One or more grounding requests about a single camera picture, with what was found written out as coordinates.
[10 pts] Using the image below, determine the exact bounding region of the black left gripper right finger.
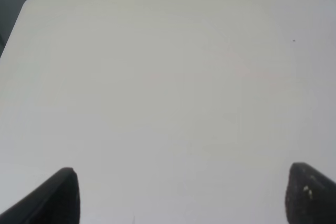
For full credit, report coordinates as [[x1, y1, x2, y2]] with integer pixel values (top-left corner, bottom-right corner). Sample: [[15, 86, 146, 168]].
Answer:
[[285, 163, 335, 224]]

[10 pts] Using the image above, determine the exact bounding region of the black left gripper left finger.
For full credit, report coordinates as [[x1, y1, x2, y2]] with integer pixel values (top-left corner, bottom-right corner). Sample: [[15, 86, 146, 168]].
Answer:
[[1, 167, 80, 224]]

